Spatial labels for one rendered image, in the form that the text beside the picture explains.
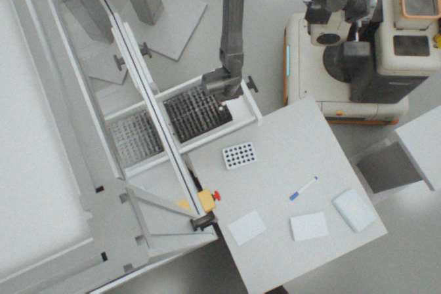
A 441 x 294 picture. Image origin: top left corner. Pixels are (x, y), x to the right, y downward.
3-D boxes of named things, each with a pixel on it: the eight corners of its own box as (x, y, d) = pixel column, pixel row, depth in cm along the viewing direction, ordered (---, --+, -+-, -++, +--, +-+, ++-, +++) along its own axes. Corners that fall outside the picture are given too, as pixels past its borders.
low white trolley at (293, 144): (289, 136, 239) (312, 94, 166) (338, 232, 224) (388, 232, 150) (202, 176, 235) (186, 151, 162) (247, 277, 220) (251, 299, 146)
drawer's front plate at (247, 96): (230, 65, 165) (230, 53, 154) (261, 125, 157) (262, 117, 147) (226, 67, 164) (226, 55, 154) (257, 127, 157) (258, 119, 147)
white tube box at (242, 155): (251, 143, 162) (251, 141, 158) (256, 163, 159) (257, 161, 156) (222, 151, 161) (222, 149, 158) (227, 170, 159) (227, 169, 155)
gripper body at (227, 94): (210, 85, 137) (213, 77, 130) (237, 79, 140) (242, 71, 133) (215, 102, 136) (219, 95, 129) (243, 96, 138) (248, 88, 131)
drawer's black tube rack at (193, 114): (214, 84, 161) (214, 79, 155) (233, 122, 156) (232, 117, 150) (165, 106, 159) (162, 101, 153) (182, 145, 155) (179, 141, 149)
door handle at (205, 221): (216, 213, 97) (211, 209, 78) (220, 223, 96) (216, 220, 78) (198, 222, 96) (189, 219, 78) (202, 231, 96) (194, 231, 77)
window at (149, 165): (113, 14, 154) (-76, -314, 61) (201, 218, 132) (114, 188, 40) (111, 14, 154) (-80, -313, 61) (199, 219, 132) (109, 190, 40)
